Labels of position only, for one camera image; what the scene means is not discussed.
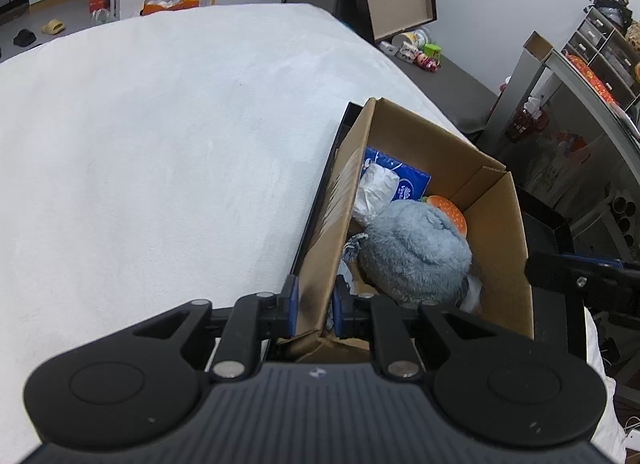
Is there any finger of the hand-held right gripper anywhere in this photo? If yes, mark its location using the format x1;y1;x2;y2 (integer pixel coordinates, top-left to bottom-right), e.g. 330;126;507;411
524;250;640;315

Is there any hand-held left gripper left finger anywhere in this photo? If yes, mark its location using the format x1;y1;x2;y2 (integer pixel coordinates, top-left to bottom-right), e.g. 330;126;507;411
132;274;301;380

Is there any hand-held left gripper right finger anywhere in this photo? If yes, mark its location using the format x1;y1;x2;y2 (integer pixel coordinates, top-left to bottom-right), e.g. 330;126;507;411
332;277;531;380

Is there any brown cardboard box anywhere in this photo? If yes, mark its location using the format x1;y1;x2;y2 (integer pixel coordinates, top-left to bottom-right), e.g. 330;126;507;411
277;97;536;365

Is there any grey fluffy plush toy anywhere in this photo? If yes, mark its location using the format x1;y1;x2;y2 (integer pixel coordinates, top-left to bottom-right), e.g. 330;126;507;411
357;199;473;307

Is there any burger plush toy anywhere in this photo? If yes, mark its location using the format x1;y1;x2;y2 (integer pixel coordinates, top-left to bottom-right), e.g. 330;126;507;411
420;194;469;237

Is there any white plastic bag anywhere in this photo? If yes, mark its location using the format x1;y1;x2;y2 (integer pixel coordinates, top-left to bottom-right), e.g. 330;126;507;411
352;163;401;225
525;134;616;225

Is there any blue tissue pack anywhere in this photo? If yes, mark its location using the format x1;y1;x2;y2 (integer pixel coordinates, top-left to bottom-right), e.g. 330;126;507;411
361;145;432;202

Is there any grey bench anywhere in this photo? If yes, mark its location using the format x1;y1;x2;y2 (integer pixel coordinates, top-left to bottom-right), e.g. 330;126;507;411
380;42;501;135

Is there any grey drawer unit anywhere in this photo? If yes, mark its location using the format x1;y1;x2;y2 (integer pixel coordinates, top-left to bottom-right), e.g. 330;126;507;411
562;0;640;110

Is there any pile of small snack packets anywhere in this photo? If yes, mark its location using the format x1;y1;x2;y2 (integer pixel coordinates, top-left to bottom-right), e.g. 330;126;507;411
380;27;443;75

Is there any grey metal table frame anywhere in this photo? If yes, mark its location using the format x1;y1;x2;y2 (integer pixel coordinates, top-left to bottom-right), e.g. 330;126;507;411
487;32;640;165

